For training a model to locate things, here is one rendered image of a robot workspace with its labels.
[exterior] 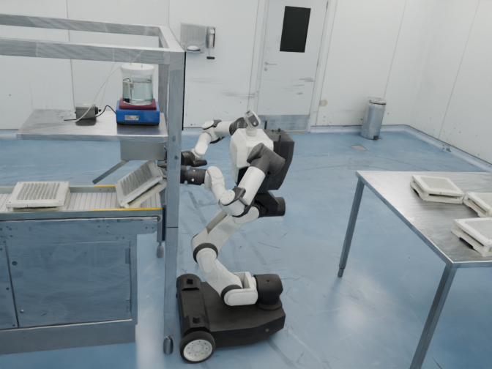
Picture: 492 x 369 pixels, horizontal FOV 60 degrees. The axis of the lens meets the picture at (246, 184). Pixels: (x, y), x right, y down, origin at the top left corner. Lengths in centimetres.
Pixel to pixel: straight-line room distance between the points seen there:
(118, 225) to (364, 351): 168
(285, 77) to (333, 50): 83
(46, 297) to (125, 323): 45
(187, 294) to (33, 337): 88
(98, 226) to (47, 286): 47
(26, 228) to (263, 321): 140
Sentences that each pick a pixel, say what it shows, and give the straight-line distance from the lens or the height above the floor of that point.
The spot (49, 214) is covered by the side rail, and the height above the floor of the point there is 91.
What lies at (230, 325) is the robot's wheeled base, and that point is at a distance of 263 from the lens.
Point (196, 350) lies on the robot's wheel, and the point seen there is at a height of 8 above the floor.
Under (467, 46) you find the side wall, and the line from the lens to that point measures 719.
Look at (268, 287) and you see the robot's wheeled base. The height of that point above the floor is 32.
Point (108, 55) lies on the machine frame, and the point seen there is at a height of 166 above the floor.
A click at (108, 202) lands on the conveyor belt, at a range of 233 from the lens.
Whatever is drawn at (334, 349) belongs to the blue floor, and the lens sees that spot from 287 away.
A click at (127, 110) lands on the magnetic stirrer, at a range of 206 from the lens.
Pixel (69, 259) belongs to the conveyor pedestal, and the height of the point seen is 61.
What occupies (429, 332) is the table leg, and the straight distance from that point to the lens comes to 255.
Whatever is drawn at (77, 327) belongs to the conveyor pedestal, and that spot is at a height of 16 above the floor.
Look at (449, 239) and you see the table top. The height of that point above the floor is 88.
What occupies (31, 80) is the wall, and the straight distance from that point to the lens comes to 589.
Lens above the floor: 196
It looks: 24 degrees down
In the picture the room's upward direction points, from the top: 6 degrees clockwise
